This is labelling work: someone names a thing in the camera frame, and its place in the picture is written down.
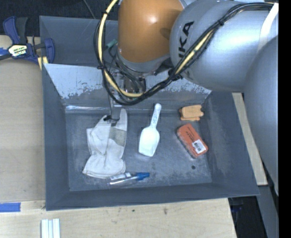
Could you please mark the grey metal bin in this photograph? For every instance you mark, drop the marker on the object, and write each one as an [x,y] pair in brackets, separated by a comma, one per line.
[172,162]

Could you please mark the white cloth glove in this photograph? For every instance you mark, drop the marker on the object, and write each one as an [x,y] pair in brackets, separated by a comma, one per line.
[105,152]

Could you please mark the white plastic scoop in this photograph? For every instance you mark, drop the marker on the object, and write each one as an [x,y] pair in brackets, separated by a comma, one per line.
[149,139]

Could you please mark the pale orange sponge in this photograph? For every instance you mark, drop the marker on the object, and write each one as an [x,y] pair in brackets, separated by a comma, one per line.
[191,111]

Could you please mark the orange box with white label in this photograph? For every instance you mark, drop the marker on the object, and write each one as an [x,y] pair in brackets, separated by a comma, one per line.
[192,140]

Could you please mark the pale grey metal gripper finger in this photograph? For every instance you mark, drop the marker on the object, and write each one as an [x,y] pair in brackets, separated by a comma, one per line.
[114,123]

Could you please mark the clear tube with blue cap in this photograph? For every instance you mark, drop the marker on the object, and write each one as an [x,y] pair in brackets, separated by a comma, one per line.
[129,178]

